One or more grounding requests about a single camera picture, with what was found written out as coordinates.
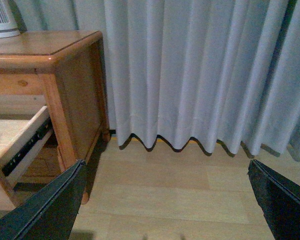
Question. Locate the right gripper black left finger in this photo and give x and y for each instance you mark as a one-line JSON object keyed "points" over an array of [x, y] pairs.
{"points": [[50, 213]]}

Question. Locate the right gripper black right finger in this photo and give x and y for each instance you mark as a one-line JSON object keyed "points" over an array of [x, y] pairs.
{"points": [[279, 199]]}

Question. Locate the wooden drawer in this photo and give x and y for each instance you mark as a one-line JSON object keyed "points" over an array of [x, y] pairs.
{"points": [[22, 136], [44, 168]]}

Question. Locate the wooden nightstand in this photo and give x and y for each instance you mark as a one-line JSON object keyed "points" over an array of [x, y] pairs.
{"points": [[63, 71]]}

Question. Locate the grey curtain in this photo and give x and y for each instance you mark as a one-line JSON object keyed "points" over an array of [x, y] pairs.
{"points": [[213, 70]]}

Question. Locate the white air purifier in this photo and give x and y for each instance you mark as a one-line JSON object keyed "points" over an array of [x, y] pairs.
{"points": [[8, 25]]}

